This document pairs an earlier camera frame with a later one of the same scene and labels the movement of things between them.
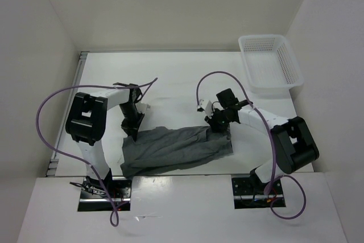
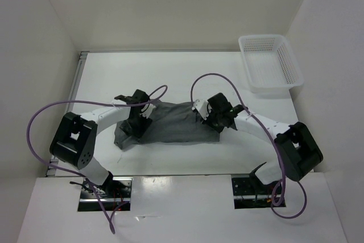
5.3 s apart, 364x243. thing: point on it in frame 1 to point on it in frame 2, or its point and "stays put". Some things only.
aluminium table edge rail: x=53 y=161 stays put
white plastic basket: x=270 y=65 stays put
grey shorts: x=163 y=148 to x=171 y=122
